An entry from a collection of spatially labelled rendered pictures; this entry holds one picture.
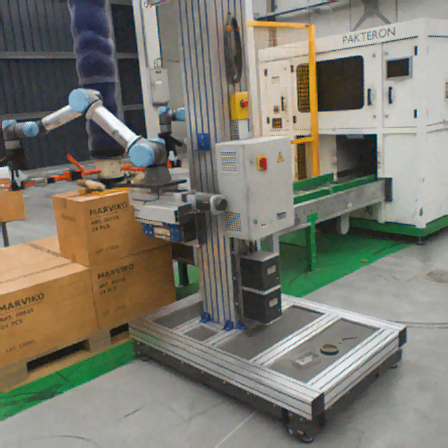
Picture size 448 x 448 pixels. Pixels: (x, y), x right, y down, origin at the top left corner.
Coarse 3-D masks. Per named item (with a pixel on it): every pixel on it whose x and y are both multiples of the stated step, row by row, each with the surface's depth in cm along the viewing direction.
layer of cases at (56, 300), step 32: (0, 256) 337; (32, 256) 330; (128, 256) 311; (160, 256) 327; (0, 288) 272; (32, 288) 273; (64, 288) 285; (96, 288) 299; (128, 288) 314; (160, 288) 330; (0, 320) 264; (32, 320) 275; (64, 320) 288; (96, 320) 302; (0, 352) 266; (32, 352) 277
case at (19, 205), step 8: (0, 168) 447; (0, 176) 405; (8, 176) 407; (0, 184) 406; (8, 192) 409; (16, 192) 411; (0, 200) 408; (8, 200) 410; (16, 200) 412; (0, 208) 409; (8, 208) 411; (16, 208) 413; (24, 208) 415; (0, 216) 410; (8, 216) 412; (16, 216) 414; (24, 216) 417
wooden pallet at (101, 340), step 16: (128, 320) 316; (96, 336) 302; (128, 336) 319; (48, 352) 283; (80, 352) 304; (96, 352) 303; (0, 368) 267; (16, 368) 272; (48, 368) 287; (0, 384) 270; (16, 384) 273
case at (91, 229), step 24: (72, 192) 320; (120, 192) 304; (72, 216) 297; (96, 216) 293; (120, 216) 304; (72, 240) 305; (96, 240) 295; (120, 240) 306; (144, 240) 317; (96, 264) 297
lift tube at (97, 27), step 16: (80, 0) 285; (96, 0) 286; (80, 16) 285; (96, 16) 287; (96, 32) 289; (80, 48) 291; (112, 48) 298; (80, 64) 294; (96, 64) 292; (112, 64) 297; (80, 80) 299; (96, 80) 293; (112, 80) 298
